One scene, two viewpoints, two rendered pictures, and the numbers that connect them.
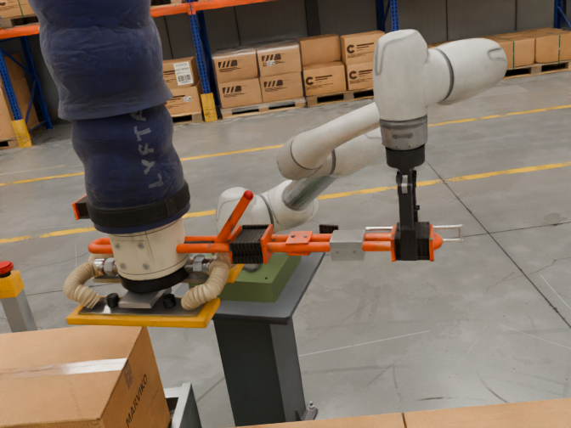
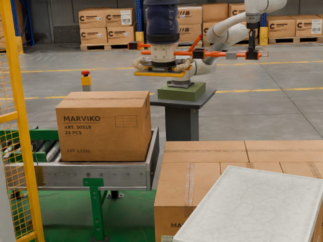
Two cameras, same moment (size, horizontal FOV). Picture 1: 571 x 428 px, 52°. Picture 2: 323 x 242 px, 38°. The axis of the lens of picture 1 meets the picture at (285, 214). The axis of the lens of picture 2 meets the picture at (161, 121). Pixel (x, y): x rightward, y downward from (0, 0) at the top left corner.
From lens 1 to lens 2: 192 cm
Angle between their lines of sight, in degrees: 3
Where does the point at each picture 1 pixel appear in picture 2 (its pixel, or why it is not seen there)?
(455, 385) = not seen: hidden behind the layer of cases
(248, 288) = (184, 94)
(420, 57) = not seen: outside the picture
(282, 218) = (201, 67)
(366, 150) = (240, 33)
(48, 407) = (122, 104)
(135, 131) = (169, 10)
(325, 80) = not seen: hidden behind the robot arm
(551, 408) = (302, 141)
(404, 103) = (253, 7)
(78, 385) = (130, 101)
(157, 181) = (172, 28)
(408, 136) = (253, 18)
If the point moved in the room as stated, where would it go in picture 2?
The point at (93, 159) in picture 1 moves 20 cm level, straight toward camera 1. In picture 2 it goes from (154, 18) to (163, 21)
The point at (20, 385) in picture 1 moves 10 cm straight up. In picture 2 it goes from (109, 101) to (107, 87)
